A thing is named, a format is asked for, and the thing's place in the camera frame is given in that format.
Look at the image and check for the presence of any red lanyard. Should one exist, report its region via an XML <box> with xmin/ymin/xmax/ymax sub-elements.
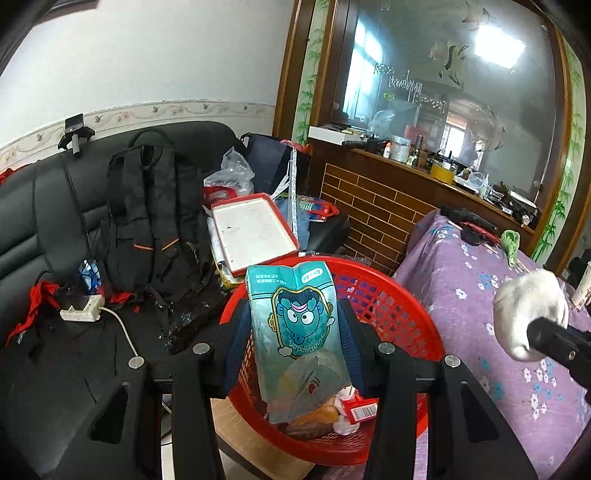
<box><xmin>4</xmin><ymin>281</ymin><xmax>61</xmax><ymax>347</ymax></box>

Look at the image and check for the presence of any black sofa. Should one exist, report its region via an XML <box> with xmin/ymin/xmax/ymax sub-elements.
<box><xmin>0</xmin><ymin>121</ymin><xmax>352</xmax><ymax>480</ymax></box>

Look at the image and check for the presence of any white flat box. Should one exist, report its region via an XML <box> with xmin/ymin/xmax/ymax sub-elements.
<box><xmin>308</xmin><ymin>126</ymin><xmax>354</xmax><ymax>144</ymax></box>

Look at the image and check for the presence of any green cloth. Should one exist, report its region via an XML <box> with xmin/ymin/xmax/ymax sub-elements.
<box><xmin>501</xmin><ymin>229</ymin><xmax>522</xmax><ymax>268</ymax></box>

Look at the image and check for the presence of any glass mirror panel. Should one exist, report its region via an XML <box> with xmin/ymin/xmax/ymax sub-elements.
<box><xmin>330</xmin><ymin>0</ymin><xmax>566</xmax><ymax>217</ymax></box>

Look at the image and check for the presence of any bamboo wall decal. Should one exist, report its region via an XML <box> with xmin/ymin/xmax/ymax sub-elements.
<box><xmin>291</xmin><ymin>0</ymin><xmax>331</xmax><ymax>144</ymax></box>
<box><xmin>531</xmin><ymin>37</ymin><xmax>587</xmax><ymax>273</ymax></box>

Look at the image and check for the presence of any red black hand tool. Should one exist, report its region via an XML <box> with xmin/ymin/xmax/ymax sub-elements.
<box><xmin>441</xmin><ymin>206</ymin><xmax>499</xmax><ymax>236</ymax></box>

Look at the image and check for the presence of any teal cartoon tissue packet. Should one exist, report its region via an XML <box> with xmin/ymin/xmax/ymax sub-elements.
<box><xmin>245</xmin><ymin>261</ymin><xmax>354</xmax><ymax>425</ymax></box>

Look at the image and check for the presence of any brown cardboard sheet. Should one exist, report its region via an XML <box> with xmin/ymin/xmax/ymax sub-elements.
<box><xmin>210</xmin><ymin>397</ymin><xmax>319</xmax><ymax>480</ymax></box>

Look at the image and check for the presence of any red plastic basket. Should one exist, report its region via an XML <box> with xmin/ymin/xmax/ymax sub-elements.
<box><xmin>219</xmin><ymin>256</ymin><xmax>446</xmax><ymax>467</ymax></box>

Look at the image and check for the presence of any wooden counter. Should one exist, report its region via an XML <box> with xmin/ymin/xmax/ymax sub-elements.
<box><xmin>307</xmin><ymin>138</ymin><xmax>541</xmax><ymax>278</ymax></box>

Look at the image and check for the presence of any clear plastic bag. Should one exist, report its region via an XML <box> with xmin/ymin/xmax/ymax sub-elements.
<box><xmin>203</xmin><ymin>147</ymin><xmax>256</xmax><ymax>195</ymax></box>

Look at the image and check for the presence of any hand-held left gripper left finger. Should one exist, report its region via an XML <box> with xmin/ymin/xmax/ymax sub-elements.
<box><xmin>46</xmin><ymin>295</ymin><xmax>252</xmax><ymax>480</ymax></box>

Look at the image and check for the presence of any red white tray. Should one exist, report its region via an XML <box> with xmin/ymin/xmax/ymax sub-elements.
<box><xmin>211</xmin><ymin>193</ymin><xmax>300</xmax><ymax>278</ymax></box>

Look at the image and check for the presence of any black backpack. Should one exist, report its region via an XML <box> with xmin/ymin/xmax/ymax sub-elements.
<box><xmin>99</xmin><ymin>130</ymin><xmax>227</xmax><ymax>356</ymax></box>

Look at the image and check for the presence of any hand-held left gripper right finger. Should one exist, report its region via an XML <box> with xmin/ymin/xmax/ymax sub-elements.
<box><xmin>339</xmin><ymin>298</ymin><xmax>539</xmax><ymax>480</ymax></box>

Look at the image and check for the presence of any blue white packet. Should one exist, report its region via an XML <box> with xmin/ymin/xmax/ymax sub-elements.
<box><xmin>78</xmin><ymin>260</ymin><xmax>102</xmax><ymax>295</ymax></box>

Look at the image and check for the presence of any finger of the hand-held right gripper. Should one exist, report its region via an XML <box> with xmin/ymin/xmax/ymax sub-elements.
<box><xmin>526</xmin><ymin>316</ymin><xmax>591</xmax><ymax>393</ymax></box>

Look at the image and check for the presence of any white sock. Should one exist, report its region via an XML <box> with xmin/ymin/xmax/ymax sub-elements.
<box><xmin>493</xmin><ymin>269</ymin><xmax>571</xmax><ymax>361</ymax></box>

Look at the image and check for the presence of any white printed cup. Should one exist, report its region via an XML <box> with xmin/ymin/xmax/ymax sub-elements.
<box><xmin>571</xmin><ymin>261</ymin><xmax>591</xmax><ymax>310</ymax></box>

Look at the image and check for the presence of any small bright red snack packet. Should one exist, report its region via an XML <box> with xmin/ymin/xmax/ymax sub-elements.
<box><xmin>342</xmin><ymin>397</ymin><xmax>380</xmax><ymax>423</ymax></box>

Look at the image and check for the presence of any black phone clamp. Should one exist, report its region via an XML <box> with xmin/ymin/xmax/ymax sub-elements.
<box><xmin>58</xmin><ymin>113</ymin><xmax>96</xmax><ymax>158</ymax></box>

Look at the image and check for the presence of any white power strip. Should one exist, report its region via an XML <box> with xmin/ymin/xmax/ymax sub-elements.
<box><xmin>60</xmin><ymin>295</ymin><xmax>106</xmax><ymax>322</ymax></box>

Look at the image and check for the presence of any white power cable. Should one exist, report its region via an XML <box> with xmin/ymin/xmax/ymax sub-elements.
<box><xmin>99</xmin><ymin>305</ymin><xmax>141</xmax><ymax>358</ymax></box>

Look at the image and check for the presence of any dark blue bag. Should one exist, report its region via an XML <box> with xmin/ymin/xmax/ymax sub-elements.
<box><xmin>240</xmin><ymin>132</ymin><xmax>315</xmax><ymax>199</ymax></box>

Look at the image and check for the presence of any red plastic bag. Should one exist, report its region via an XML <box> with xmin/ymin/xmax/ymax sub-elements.
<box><xmin>203</xmin><ymin>185</ymin><xmax>236</xmax><ymax>206</ymax></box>

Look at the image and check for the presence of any colourful shopping bag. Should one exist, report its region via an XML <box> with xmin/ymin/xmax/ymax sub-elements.
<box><xmin>277</xmin><ymin>194</ymin><xmax>340</xmax><ymax>222</ymax></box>

